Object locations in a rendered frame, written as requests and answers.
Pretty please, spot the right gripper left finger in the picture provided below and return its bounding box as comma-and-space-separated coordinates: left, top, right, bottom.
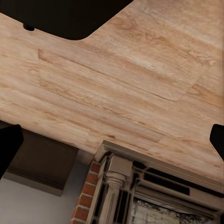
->
0, 124, 24, 179

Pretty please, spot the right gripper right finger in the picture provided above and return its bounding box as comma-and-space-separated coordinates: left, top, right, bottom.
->
210, 124, 224, 161

